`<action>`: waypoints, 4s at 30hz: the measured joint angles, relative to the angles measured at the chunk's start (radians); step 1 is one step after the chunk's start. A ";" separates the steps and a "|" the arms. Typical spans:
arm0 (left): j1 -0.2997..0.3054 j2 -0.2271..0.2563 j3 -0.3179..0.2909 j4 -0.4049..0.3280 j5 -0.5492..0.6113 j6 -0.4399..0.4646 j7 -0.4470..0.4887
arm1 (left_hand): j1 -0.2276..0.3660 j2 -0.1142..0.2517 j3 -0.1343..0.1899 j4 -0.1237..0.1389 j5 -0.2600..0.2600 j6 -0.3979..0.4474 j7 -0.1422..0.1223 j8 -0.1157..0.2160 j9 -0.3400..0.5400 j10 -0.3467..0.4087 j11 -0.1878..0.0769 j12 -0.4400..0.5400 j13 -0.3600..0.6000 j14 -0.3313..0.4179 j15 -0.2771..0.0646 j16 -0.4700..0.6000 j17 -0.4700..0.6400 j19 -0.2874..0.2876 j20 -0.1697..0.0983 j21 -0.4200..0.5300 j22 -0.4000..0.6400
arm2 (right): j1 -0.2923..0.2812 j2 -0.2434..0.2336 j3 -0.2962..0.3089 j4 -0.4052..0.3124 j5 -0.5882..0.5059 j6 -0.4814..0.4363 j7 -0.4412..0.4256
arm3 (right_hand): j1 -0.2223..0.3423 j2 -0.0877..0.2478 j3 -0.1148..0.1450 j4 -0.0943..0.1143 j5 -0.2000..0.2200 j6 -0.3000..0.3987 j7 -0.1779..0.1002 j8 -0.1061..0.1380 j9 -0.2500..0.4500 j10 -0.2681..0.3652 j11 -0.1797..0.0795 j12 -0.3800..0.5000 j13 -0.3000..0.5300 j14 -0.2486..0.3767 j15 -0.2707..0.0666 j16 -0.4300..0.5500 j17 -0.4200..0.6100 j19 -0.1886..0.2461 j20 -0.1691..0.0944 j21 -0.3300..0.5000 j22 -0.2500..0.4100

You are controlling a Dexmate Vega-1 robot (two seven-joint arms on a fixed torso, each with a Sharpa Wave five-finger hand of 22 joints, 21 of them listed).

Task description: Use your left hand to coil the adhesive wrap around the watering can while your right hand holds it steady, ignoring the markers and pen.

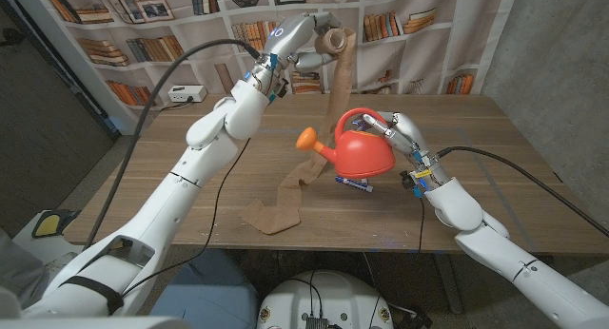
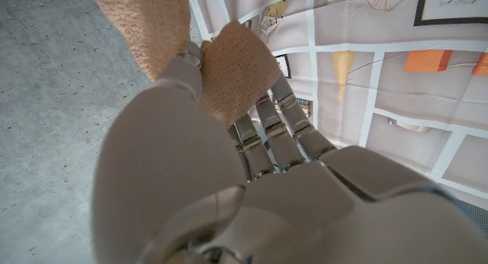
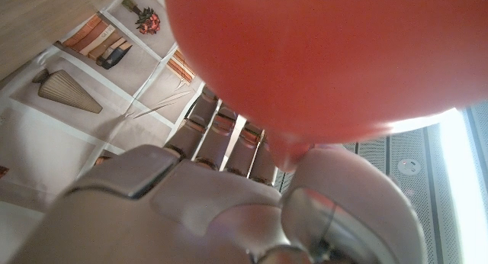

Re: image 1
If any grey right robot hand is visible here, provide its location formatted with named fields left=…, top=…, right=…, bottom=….
left=354, top=110, right=451, bottom=187

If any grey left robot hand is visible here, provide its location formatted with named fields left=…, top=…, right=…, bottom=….
left=245, top=10, right=344, bottom=98

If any red watering can orange spout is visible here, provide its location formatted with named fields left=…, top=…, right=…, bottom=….
left=295, top=106, right=397, bottom=180

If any tan adhesive wrap strip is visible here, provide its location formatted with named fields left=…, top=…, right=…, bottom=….
left=239, top=27, right=358, bottom=236

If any white pen dark blue cap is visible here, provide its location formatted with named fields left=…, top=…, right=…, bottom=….
left=334, top=175, right=374, bottom=194

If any printed bookshelf backdrop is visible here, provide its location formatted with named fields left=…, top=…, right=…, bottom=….
left=40, top=0, right=521, bottom=130

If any white power strip box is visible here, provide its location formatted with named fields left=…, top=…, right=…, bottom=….
left=167, top=85, right=208, bottom=104

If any grey table leg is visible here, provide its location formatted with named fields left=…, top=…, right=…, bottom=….
left=432, top=253, right=465, bottom=316

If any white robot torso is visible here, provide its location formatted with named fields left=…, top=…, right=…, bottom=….
left=256, top=270, right=395, bottom=329

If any blue grey base cover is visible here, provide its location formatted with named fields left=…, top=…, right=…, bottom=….
left=149, top=250, right=261, bottom=329

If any dark perforated panel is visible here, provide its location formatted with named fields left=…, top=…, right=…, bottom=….
left=0, top=0, right=120, bottom=228

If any yellow black foot pedal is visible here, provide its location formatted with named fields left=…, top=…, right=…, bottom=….
left=30, top=208, right=82, bottom=239

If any white floor board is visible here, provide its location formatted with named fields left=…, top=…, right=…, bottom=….
left=9, top=212, right=85, bottom=273

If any person in grey trousers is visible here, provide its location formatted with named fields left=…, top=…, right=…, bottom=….
left=0, top=228, right=51, bottom=309

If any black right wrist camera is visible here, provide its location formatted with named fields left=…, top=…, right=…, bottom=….
left=399, top=169, right=424, bottom=200

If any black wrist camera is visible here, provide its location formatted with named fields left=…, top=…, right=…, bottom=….
left=399, top=169, right=424, bottom=200
left=268, top=77, right=290, bottom=105

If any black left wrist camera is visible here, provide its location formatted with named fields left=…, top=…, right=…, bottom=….
left=268, top=77, right=290, bottom=105

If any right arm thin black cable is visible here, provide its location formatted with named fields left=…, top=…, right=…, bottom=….
left=417, top=195, right=425, bottom=254

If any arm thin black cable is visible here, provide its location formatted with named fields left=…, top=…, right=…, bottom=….
left=417, top=195, right=425, bottom=254
left=121, top=137, right=252, bottom=298

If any right arm thick black cable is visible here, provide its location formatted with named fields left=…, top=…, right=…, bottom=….
left=436, top=145, right=609, bottom=239

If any arm thick black cable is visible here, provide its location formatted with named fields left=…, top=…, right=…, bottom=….
left=436, top=145, right=609, bottom=239
left=83, top=38, right=263, bottom=252

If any left arm thick black cable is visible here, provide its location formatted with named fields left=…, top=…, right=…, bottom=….
left=83, top=38, right=263, bottom=252

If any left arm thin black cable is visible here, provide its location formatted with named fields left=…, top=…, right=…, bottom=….
left=121, top=137, right=252, bottom=298

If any black arm strap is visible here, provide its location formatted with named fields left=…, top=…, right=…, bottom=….
left=59, top=275, right=125, bottom=317

